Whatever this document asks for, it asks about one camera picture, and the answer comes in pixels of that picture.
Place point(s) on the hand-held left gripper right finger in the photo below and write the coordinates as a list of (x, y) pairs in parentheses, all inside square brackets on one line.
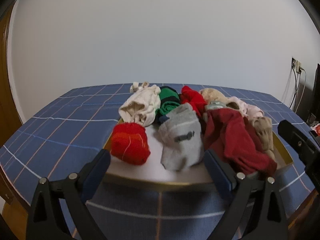
[(220, 177)]

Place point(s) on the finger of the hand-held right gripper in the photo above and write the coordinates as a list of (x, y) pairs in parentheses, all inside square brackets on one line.
[(297, 142)]

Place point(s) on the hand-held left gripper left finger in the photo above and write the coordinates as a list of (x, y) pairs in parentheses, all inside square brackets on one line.
[(96, 175)]

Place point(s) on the khaki underwear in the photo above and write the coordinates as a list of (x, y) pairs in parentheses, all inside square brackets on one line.
[(262, 132)]

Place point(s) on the dark red underwear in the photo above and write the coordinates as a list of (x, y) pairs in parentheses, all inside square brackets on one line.
[(235, 140)]

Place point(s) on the red sock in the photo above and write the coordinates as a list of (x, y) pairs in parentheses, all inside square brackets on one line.
[(130, 142)]

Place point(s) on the grey sock with navy cuff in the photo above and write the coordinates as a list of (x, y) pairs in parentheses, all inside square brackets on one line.
[(180, 142)]

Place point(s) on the pink underwear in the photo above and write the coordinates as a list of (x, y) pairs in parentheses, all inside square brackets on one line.
[(250, 110)]

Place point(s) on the shallow cardboard tray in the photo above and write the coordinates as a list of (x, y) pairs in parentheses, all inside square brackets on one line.
[(155, 172)]

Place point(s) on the beige dotted underwear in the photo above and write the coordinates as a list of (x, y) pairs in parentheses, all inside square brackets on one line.
[(212, 95)]

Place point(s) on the cream underwear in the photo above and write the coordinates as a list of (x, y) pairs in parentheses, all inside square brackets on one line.
[(142, 102)]

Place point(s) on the green striped underwear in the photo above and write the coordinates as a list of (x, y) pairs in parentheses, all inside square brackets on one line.
[(167, 105)]

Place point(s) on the black flat device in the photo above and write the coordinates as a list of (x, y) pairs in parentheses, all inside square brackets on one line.
[(313, 133)]

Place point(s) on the red packet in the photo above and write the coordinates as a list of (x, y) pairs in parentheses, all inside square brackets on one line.
[(317, 129)]

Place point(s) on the black monitor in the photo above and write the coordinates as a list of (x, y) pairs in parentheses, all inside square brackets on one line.
[(316, 92)]

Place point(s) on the blue checked cloth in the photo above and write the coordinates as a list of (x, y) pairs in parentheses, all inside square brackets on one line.
[(62, 120)]

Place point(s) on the dark wooden dresser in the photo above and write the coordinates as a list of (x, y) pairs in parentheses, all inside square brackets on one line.
[(300, 212)]

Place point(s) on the brown wooden door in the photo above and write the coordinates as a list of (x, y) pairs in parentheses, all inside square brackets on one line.
[(7, 92)]

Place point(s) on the white wall socket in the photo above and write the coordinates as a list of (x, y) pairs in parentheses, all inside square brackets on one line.
[(299, 66)]

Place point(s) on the grey wall socket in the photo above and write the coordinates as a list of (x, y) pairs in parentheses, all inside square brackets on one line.
[(293, 62)]

